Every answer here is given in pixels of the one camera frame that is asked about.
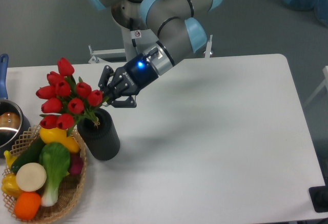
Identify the round white radish slice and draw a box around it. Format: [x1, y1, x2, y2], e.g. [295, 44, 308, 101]
[16, 162, 47, 192]

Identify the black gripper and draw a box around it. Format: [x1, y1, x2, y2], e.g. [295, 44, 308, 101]
[98, 54, 158, 108]

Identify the blue handled saucepan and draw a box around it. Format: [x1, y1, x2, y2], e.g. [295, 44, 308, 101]
[1, 53, 30, 158]

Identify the dark green cucumber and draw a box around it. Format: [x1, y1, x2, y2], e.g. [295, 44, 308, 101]
[10, 137, 46, 174]

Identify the black device at table edge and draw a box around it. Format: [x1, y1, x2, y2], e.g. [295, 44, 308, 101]
[309, 186, 327, 213]

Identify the white frame at right edge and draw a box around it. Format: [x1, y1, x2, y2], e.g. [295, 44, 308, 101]
[305, 66, 327, 106]

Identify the woven wicker basket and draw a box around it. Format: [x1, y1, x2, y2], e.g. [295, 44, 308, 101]
[1, 125, 87, 223]

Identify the green bok choy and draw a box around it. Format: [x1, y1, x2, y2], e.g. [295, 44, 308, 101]
[39, 142, 70, 207]

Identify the yellow squash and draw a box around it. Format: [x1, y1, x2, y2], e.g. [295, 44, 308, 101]
[39, 127, 80, 153]

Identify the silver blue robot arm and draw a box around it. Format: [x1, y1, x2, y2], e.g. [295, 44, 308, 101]
[89, 0, 222, 108]

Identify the purple red radish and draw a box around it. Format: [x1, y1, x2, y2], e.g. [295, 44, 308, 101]
[68, 153, 84, 175]

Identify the red tulip bouquet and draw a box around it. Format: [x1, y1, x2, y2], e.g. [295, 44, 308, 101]
[36, 57, 108, 136]

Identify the yellow bell pepper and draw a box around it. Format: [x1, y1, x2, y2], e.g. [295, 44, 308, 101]
[1, 173, 24, 198]

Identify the dark grey ribbed vase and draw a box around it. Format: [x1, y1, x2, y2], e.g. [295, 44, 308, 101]
[77, 109, 120, 161]

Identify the yellow banana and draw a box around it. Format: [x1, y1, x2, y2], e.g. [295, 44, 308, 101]
[4, 150, 17, 168]

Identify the orange fruit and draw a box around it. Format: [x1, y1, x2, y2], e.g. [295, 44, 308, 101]
[14, 192, 41, 220]

